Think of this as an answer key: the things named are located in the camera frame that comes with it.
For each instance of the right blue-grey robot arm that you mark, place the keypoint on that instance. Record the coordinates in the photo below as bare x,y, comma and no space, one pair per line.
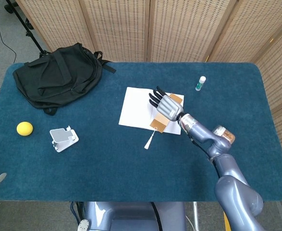
234,192

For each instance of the white phone stand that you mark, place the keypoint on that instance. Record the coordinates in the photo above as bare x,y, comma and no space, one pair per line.
60,136

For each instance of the yellow ball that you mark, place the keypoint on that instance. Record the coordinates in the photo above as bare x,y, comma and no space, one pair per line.
24,128

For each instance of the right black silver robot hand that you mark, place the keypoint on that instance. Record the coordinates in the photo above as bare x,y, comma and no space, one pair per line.
168,106

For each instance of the woven wooden folding screen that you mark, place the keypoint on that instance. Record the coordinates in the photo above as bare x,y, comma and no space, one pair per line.
119,29

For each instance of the yellow floor tape strip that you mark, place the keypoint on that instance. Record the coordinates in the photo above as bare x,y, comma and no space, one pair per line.
225,222

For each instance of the silver metal flange bracket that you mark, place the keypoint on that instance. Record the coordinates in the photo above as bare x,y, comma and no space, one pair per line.
83,225

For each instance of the white metal pole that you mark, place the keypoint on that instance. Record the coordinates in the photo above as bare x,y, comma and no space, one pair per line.
196,216

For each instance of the black backpack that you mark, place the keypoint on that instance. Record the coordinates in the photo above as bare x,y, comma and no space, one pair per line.
56,77

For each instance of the white green glue stick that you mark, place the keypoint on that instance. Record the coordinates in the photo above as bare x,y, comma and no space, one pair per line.
200,84

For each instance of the blue table mat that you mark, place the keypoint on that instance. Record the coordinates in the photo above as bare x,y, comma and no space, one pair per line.
107,168

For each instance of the brown cream bookmark with tassel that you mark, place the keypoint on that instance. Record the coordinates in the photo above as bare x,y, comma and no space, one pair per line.
158,124

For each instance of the white book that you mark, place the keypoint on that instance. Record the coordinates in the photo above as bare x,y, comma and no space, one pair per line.
136,108

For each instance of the clear jar with brown contents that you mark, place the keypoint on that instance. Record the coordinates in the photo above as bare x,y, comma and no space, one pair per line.
228,136

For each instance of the black tripod stand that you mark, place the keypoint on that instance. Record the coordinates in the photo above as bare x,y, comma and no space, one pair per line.
23,22

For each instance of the blue-grey robot torso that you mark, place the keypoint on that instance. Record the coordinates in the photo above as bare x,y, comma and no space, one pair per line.
131,216

